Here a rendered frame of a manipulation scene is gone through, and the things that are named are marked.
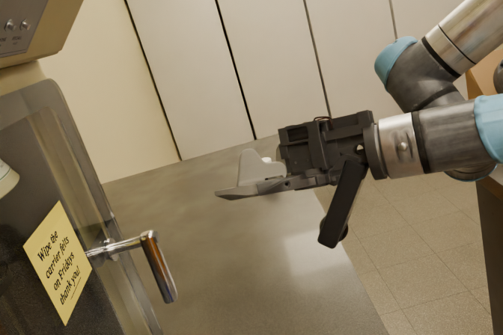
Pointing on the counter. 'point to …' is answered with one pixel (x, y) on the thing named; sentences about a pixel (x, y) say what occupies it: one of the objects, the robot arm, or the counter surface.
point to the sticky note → (59, 260)
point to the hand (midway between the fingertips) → (239, 191)
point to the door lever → (165, 284)
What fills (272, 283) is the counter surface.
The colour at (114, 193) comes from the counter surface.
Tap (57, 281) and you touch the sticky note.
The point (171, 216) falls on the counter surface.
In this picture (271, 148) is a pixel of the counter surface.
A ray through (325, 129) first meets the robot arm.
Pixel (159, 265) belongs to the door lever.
